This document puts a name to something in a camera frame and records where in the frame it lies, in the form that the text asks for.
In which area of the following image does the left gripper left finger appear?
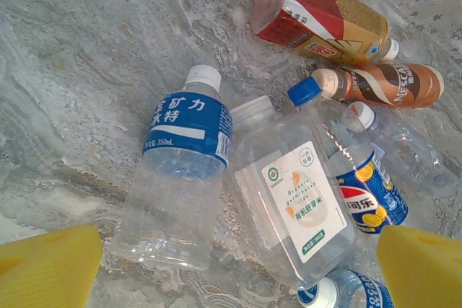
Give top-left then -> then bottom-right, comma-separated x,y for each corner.
0,224 -> 104,308

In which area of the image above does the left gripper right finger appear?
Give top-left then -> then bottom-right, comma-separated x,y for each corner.
377,226 -> 462,308

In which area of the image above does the blue label bottle logo cap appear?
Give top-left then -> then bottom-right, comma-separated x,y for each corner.
296,268 -> 396,308

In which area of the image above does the clear bottle white red cap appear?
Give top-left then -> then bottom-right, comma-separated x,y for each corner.
346,100 -> 461,199

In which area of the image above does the square clear bottle white label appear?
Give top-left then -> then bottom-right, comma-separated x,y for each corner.
222,94 -> 358,289

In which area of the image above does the brown Nescafe bottle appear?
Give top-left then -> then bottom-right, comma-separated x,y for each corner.
310,62 -> 445,110

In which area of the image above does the blue label 350mL water bottle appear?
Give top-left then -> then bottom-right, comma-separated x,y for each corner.
108,64 -> 234,272

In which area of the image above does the red and gold label bottle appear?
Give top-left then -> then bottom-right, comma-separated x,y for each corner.
250,0 -> 401,67

